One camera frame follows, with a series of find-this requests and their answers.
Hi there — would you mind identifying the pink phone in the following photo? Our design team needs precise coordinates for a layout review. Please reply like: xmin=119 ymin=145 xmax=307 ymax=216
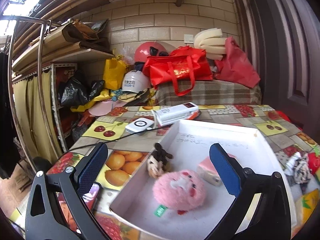
xmin=82 ymin=183 xmax=101 ymax=211

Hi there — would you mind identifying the black white patterned cloth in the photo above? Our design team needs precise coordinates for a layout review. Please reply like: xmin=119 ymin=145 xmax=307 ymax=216
xmin=284 ymin=152 xmax=311 ymax=184

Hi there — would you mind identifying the pink white cake sponge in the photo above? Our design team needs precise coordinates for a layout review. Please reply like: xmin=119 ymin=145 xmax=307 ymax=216
xmin=196 ymin=156 xmax=223 ymax=186

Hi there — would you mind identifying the black plastic bag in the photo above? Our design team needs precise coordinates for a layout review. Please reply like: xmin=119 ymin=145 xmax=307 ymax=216
xmin=60 ymin=76 xmax=105 ymax=107

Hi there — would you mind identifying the pink fluffy plush toy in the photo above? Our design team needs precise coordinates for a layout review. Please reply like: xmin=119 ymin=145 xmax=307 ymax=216
xmin=152 ymin=170 xmax=207 ymax=215

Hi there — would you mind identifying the yellow curtain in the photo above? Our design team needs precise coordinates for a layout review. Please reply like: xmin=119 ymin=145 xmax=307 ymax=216
xmin=13 ymin=71 xmax=62 ymax=163

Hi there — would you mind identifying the white long device box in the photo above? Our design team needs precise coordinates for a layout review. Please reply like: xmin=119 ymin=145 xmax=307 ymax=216
xmin=151 ymin=102 xmax=199 ymax=127

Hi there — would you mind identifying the white helmet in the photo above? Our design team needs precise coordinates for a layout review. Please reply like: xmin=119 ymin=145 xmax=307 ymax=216
xmin=121 ymin=70 xmax=151 ymax=94

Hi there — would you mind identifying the yellow bag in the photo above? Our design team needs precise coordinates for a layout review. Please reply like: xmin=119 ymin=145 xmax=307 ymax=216
xmin=103 ymin=55 xmax=128 ymax=90

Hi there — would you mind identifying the wooden shelf unit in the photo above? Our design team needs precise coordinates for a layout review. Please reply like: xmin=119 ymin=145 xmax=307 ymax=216
xmin=11 ymin=19 xmax=115 ymax=153

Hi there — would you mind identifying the plaid covered bench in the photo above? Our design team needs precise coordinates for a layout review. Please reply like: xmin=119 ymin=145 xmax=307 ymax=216
xmin=153 ymin=80 xmax=262 ymax=106

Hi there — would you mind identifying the red helmet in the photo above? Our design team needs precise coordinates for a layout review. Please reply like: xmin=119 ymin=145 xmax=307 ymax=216
xmin=134 ymin=42 xmax=167 ymax=62

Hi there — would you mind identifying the dark red fabric bag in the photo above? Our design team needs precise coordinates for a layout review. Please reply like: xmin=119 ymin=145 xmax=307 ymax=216
xmin=214 ymin=37 xmax=260 ymax=88

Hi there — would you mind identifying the red tote bag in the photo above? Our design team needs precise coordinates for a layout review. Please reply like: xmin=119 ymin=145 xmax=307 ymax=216
xmin=143 ymin=46 xmax=213 ymax=96

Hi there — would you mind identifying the metal clothes rack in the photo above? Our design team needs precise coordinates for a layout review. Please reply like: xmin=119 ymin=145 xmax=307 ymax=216
xmin=8 ymin=16 xmax=61 ymax=172

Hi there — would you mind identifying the cream foam pile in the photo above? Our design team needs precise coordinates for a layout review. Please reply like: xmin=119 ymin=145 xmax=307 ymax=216
xmin=194 ymin=28 xmax=226 ymax=61

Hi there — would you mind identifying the dark wooden door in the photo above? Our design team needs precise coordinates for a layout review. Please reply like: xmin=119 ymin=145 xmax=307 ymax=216
xmin=235 ymin=0 xmax=319 ymax=140

